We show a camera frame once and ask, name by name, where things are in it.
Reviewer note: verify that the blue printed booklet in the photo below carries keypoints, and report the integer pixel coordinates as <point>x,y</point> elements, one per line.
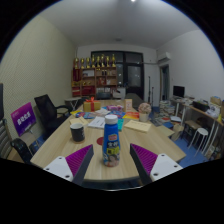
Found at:
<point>119,114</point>

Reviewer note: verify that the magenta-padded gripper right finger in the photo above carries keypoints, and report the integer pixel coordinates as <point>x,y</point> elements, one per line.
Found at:
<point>145,159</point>

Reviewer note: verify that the dark glass door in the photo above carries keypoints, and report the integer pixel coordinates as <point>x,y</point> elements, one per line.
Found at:
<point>134,75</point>

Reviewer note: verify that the grey-brown armchair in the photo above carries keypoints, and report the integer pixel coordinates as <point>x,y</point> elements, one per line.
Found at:
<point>134,99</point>

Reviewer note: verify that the small beige book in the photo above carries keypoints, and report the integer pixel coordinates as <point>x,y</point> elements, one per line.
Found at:
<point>77,120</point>

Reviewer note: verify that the black mug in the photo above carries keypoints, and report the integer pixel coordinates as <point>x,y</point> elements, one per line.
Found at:
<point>77,134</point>

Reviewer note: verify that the teal book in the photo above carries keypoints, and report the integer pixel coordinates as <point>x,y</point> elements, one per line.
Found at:
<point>120,124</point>

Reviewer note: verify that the purple sign board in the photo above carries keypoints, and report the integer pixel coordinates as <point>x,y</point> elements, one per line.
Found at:
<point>22,118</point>

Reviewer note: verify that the small round white table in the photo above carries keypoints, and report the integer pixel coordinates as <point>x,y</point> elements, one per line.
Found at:
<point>72,99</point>

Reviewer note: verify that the yellow gift box red ribbon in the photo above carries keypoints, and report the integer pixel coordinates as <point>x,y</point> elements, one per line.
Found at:
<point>91,106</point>

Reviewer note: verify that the pile of books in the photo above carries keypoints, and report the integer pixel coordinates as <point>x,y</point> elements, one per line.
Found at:
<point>165,111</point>

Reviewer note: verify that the orange book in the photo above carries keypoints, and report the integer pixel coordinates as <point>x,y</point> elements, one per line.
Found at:
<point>131,116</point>

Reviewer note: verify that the flat round red coaster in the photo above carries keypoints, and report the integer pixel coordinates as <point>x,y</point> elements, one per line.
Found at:
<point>99,141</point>

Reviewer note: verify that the white air conditioner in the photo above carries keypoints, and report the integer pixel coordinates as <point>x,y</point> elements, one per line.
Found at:
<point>164,56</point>

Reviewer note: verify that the black office chair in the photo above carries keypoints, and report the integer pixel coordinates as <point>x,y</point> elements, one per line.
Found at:
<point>48,111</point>

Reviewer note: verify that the black computer monitor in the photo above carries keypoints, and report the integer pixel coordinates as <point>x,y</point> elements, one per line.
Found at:
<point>178,91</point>

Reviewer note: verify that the white paper sheet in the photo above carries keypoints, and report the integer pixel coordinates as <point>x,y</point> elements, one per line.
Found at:
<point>96,122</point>

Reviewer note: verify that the small wooden side table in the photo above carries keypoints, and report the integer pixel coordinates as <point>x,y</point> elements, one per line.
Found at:
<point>165,130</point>

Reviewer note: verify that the black tripod stand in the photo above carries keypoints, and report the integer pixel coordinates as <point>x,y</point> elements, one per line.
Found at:
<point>149,90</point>

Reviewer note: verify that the pink flowers in white pot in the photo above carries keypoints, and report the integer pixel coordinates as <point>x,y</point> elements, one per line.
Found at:
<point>144,108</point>

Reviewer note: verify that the pink box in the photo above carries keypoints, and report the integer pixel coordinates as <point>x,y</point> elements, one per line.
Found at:
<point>114,108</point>

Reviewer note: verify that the blue and red booklet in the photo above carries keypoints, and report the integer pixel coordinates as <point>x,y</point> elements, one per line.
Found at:
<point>86,115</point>

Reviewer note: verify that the wooden shelf unit with trophies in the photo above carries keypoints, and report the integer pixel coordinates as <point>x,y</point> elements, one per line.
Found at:
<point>95,81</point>

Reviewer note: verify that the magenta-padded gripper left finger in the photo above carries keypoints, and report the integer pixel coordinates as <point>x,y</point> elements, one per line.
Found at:
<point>79,160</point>

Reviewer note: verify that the orange standing card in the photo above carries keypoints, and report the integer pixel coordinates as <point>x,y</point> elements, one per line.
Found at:
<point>128,105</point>

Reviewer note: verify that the long wooden side desk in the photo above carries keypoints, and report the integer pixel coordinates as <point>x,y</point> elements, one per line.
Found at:
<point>203,113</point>

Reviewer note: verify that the white round stool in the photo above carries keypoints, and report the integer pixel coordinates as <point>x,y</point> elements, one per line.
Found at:
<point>201,132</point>

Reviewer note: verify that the blue drink bottle white cap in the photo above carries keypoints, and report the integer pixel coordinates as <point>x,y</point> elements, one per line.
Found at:
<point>111,141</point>

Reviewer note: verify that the large beige book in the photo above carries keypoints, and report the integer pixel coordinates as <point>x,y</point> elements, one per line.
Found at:
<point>137,126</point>

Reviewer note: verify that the wooden stool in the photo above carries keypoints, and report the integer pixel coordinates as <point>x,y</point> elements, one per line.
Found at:
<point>191,124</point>

